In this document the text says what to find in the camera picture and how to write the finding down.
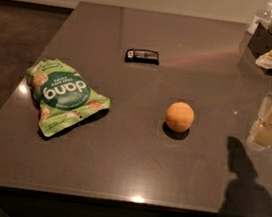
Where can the clear plastic bottle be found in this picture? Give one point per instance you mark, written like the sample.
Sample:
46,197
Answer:
262,16

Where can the orange round fruit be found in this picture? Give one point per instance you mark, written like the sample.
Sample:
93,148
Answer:
179,117

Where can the black snack box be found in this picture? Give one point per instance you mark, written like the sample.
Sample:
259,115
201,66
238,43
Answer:
261,41

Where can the pale snack packet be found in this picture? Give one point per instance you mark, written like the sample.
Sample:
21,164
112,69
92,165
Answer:
265,61

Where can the black rxbar chocolate bar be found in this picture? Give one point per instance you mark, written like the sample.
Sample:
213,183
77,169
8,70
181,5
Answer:
142,56

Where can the green rice chip bag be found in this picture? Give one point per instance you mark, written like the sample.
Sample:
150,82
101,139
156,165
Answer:
63,96

